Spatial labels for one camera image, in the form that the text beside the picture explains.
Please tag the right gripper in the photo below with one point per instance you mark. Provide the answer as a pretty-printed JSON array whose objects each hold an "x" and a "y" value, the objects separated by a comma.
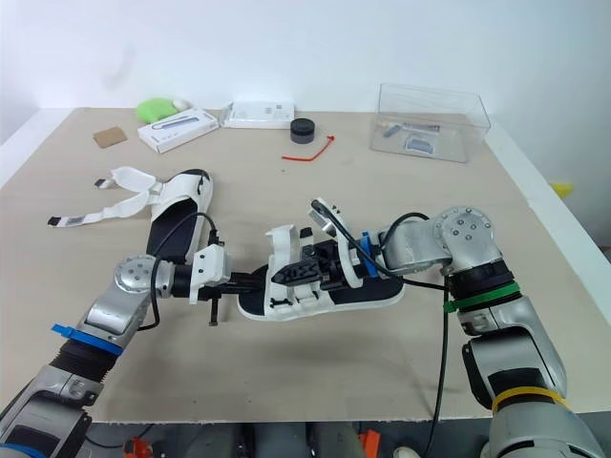
[{"x": 329, "y": 262}]

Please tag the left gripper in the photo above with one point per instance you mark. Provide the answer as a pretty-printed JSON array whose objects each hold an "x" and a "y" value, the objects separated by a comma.
[{"x": 224, "y": 286}]

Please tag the white and black sandal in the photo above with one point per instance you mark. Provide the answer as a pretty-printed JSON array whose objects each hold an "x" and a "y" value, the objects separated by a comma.
[
  {"x": 353, "y": 296},
  {"x": 172, "y": 224}
]

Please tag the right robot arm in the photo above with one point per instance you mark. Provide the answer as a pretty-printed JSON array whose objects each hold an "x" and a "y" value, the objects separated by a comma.
[{"x": 515, "y": 334}]

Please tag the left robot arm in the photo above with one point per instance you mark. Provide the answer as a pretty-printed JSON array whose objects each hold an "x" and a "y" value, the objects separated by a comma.
[{"x": 107, "y": 315}]

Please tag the flat white box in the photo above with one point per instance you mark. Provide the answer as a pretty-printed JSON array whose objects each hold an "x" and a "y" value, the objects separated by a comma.
[{"x": 260, "y": 114}]

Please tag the small blue grey piece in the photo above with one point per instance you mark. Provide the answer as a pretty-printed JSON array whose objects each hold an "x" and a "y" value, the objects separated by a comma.
[{"x": 390, "y": 131}]

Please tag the white printed carton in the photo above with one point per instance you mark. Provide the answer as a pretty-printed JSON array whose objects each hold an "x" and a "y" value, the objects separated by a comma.
[{"x": 176, "y": 130}]

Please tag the blue grey small pack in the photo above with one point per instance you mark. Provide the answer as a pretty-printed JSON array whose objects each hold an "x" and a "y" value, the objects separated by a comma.
[{"x": 420, "y": 144}]

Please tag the orange clamp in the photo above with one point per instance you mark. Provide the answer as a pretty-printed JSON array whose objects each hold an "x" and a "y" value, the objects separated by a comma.
[
  {"x": 370, "y": 443},
  {"x": 138, "y": 448}
]

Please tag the small white oval object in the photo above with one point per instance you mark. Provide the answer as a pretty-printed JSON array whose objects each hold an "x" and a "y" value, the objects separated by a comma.
[{"x": 180, "y": 104}]

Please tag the green soft toy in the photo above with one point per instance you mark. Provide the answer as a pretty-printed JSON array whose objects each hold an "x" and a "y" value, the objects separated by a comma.
[{"x": 153, "y": 110}]

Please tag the brown cardboard piece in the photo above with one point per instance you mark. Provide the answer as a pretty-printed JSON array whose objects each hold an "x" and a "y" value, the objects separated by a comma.
[{"x": 111, "y": 138}]

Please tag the clear plastic box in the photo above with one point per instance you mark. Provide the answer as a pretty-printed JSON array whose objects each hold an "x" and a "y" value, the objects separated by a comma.
[{"x": 429, "y": 107}]

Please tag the yellow object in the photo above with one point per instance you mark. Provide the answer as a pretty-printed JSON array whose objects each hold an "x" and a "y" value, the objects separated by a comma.
[{"x": 562, "y": 189}]

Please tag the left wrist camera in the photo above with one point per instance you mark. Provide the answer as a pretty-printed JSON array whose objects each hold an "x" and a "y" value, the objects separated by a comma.
[{"x": 212, "y": 267}]

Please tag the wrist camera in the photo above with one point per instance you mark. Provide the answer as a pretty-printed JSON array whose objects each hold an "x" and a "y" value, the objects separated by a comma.
[
  {"x": 212, "y": 267},
  {"x": 351, "y": 267}
]

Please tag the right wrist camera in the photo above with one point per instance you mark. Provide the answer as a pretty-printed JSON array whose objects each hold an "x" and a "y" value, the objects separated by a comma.
[{"x": 351, "y": 267}]

